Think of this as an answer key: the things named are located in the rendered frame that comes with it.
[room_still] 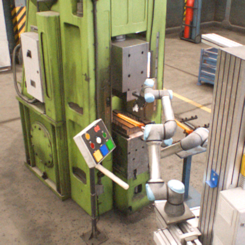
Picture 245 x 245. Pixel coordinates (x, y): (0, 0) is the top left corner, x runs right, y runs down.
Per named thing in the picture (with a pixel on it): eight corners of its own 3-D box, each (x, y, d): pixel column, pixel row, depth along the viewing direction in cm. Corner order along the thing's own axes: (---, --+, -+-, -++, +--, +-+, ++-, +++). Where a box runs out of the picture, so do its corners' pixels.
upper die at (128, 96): (143, 96, 346) (143, 86, 342) (127, 101, 335) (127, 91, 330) (115, 83, 375) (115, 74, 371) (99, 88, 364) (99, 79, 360)
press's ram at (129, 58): (154, 83, 349) (156, 40, 332) (122, 93, 328) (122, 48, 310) (126, 72, 379) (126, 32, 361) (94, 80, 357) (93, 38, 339)
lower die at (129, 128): (142, 130, 362) (142, 122, 358) (126, 136, 350) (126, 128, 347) (116, 115, 391) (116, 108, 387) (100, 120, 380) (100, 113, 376)
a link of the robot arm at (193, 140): (196, 149, 286) (153, 165, 321) (203, 144, 293) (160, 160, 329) (189, 136, 286) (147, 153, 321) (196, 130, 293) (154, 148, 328)
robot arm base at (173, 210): (188, 214, 267) (189, 203, 262) (169, 218, 262) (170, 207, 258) (179, 201, 279) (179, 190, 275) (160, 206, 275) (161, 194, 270)
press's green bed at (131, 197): (153, 203, 406) (155, 166, 385) (127, 217, 385) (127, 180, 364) (122, 180, 445) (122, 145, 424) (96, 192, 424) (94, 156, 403)
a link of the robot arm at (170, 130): (181, 132, 263) (172, 85, 296) (166, 132, 262) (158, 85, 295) (179, 142, 271) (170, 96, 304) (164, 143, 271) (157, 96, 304)
